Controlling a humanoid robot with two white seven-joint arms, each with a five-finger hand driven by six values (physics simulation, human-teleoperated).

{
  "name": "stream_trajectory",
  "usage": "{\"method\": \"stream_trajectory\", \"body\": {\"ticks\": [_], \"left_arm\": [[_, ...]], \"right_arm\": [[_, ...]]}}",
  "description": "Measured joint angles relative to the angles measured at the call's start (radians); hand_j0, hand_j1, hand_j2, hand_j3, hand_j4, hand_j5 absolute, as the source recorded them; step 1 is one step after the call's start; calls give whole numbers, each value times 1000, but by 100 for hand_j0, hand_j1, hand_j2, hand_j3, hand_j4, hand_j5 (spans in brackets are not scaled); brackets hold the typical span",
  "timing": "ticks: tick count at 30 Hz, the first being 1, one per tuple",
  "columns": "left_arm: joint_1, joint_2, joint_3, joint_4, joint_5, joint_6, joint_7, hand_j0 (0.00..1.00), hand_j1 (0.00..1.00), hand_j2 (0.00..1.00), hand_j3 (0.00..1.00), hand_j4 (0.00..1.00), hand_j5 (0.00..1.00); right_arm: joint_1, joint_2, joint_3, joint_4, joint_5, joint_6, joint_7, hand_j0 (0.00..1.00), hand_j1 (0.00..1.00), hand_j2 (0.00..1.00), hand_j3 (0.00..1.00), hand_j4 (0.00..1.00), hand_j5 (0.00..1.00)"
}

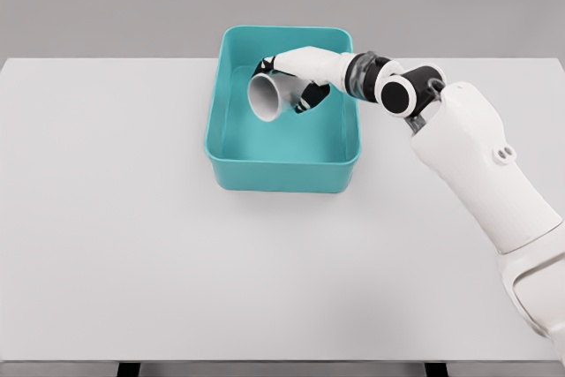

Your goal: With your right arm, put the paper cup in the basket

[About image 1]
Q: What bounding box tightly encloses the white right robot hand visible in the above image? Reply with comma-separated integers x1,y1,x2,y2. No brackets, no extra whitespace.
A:
252,46,338,115

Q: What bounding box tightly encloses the white paper cup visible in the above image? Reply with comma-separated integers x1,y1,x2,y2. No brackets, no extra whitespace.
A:
246,72,307,124

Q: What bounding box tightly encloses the teal plastic basket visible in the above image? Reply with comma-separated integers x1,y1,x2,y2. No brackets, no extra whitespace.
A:
203,25,363,194

